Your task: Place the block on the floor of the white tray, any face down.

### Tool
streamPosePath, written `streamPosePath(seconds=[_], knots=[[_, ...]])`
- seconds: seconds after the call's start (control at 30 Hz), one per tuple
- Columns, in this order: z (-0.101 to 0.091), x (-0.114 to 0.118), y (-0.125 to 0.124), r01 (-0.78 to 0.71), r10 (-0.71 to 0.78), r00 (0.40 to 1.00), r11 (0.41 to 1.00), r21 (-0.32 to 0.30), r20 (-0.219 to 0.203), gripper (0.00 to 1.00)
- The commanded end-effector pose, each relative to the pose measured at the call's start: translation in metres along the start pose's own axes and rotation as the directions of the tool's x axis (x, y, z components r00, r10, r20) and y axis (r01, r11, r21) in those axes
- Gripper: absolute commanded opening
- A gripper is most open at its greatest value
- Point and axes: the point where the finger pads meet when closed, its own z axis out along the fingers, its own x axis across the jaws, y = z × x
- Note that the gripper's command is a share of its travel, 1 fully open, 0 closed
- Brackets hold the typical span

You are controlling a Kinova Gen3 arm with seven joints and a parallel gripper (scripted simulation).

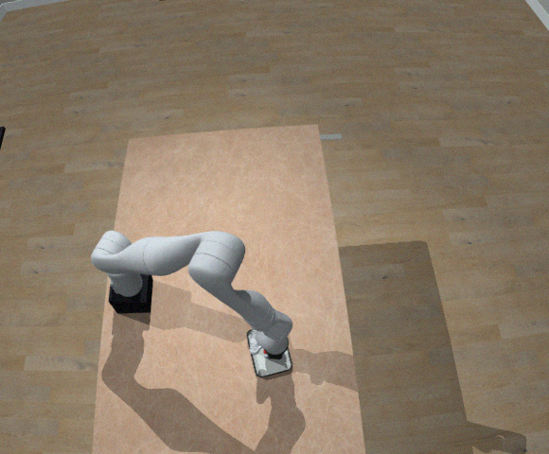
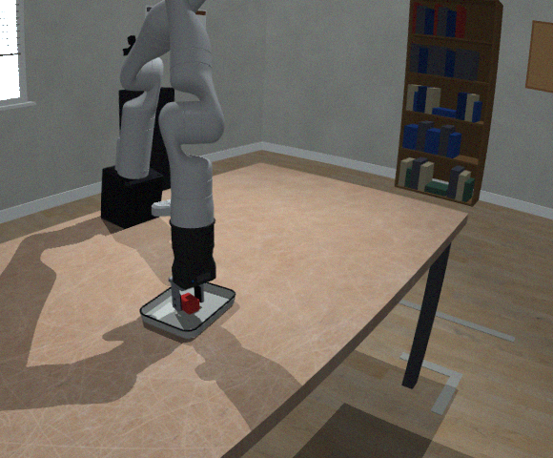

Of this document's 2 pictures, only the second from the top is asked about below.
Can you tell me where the red block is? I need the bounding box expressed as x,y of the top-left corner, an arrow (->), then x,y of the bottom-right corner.
181,293 -> 200,315

